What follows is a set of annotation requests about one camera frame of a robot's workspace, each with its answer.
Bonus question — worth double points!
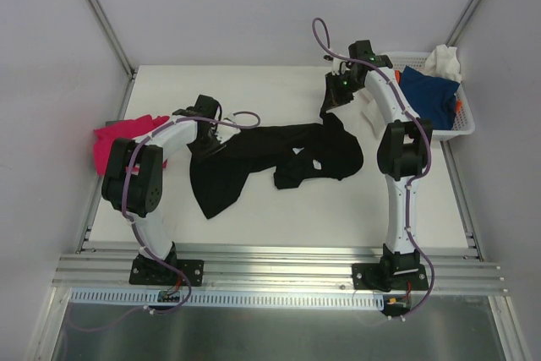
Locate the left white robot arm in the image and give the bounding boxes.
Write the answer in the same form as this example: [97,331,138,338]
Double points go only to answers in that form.
[101,95,244,283]

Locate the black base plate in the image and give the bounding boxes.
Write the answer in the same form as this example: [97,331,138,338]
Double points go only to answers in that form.
[351,263,429,293]
[128,255,205,287]

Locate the aluminium mounting rail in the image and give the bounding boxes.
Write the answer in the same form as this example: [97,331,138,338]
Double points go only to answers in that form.
[52,242,510,296]

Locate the white slotted cable duct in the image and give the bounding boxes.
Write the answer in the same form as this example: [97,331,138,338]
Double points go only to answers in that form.
[69,288,384,311]

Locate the white plastic basket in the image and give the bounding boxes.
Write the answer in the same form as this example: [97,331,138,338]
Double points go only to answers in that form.
[386,45,475,141]

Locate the black t shirt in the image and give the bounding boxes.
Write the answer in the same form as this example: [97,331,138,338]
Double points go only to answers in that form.
[189,110,363,219]

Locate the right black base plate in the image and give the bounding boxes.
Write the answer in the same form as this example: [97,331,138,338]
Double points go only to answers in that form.
[351,263,429,293]

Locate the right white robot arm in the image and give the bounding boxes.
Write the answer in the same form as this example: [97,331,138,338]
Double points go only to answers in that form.
[322,41,433,289]

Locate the white cloth in basket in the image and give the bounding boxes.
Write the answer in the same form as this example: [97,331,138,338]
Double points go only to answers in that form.
[423,44,462,83]

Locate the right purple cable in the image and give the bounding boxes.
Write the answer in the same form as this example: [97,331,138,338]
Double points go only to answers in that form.
[311,18,436,323]

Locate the white t shirt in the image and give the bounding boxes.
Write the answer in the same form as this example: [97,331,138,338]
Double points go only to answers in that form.
[361,99,386,139]

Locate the folded pink t shirt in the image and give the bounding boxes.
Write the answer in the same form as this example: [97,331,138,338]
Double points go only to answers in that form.
[93,114,171,177]

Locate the blue t shirt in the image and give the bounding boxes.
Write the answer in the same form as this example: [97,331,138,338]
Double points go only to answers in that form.
[400,66,459,131]

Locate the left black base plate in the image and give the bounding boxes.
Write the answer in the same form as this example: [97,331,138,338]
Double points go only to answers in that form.
[128,255,205,287]

